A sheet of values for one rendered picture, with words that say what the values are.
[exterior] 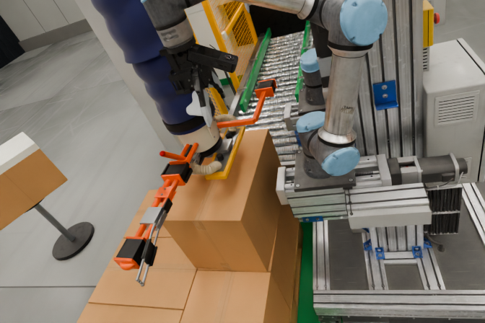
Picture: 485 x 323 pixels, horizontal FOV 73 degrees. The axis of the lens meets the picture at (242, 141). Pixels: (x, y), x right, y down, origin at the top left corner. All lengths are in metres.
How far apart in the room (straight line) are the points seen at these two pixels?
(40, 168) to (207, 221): 1.80
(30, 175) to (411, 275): 2.61
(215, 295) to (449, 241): 1.24
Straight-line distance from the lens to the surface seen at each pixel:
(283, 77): 3.05
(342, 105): 0.97
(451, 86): 1.30
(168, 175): 1.29
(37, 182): 2.97
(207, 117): 0.79
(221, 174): 1.38
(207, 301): 1.71
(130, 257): 1.11
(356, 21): 0.87
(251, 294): 1.64
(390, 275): 1.97
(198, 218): 1.44
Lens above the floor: 1.93
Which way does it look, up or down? 35 degrees down
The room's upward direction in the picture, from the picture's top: 23 degrees counter-clockwise
